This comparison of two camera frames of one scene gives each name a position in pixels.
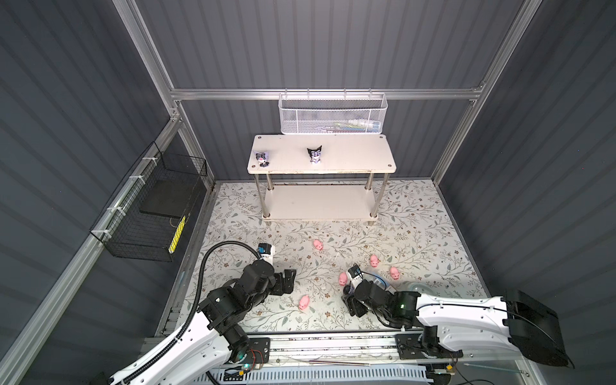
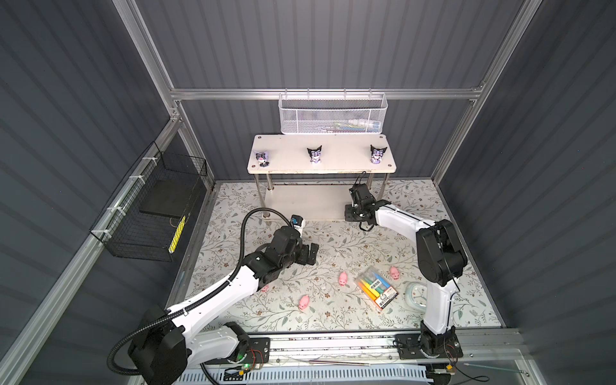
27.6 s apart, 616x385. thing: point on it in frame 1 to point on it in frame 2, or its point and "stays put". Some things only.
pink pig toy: (395, 273) stays put
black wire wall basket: (145, 219) stays put
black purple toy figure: (314, 155) stays put
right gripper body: (350, 301) to (352, 214)
